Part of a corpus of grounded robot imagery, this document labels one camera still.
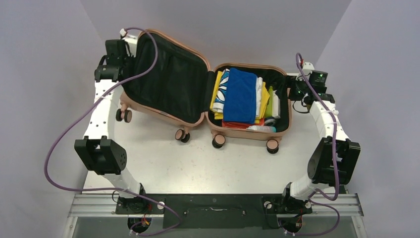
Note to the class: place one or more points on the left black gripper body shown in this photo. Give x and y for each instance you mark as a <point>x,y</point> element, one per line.
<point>130,62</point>

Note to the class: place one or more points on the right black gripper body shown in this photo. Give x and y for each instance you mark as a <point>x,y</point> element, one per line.
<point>297,87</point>

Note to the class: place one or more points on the white toothpaste box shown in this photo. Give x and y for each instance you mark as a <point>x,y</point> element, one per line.
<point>275,106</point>

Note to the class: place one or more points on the yellow cloth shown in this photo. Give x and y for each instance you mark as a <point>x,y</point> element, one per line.
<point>265,97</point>

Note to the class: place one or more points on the yellow green tube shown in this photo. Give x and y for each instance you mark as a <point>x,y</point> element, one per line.
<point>268,111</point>

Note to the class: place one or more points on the white pink spray bottle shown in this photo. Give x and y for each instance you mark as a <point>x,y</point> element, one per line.
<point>263,128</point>

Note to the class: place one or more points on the blue cloth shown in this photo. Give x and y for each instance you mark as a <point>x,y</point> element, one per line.
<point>240,98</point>

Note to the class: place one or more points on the pink hard-shell suitcase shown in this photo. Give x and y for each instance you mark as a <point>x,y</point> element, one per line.
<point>175,83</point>

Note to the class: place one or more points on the red white tie-dye cloth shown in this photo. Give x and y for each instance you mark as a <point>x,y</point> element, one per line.
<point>241,125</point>

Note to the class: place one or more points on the white printed cloth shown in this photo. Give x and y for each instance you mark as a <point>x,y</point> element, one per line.
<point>220,90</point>

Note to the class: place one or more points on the round dark blue tin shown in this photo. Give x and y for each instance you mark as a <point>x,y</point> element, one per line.
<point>270,121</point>

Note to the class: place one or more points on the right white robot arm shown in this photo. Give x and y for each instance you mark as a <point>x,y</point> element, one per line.
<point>334,159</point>

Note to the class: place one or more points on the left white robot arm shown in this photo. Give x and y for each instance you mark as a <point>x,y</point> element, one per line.
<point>98,149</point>

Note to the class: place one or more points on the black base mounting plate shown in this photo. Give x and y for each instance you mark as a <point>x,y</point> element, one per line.
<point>218,211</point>

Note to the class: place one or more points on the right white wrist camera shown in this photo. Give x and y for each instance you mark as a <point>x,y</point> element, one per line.
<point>307,68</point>

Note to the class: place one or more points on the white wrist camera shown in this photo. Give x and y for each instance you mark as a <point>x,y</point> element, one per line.
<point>130,40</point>
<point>307,68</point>

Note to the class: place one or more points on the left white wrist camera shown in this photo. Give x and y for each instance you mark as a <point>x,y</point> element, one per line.
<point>130,40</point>

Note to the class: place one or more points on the aluminium frame rail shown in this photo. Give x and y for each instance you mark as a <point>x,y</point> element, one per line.
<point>93,216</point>

